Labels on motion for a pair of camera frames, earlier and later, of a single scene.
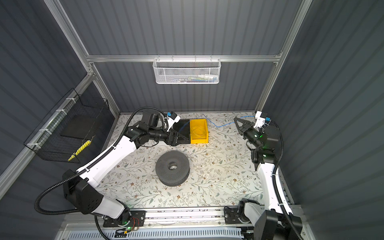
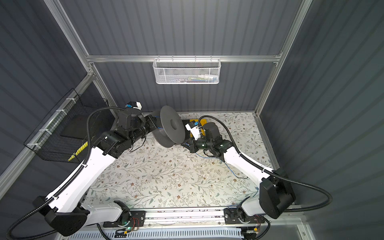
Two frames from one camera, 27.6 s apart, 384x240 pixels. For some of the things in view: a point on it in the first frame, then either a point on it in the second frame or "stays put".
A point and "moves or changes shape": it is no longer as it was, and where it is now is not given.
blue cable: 230,124 to 224,161
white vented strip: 155,234 stays put
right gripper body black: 251,135 to 196,145
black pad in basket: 78,126 stays put
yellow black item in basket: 79,150 stays put
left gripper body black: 169,136 to 149,125
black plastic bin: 182,128 stays put
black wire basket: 66,133 stays put
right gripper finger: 240,129 to 186,144
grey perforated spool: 172,178 moves or changes shape
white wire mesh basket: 187,72 stays put
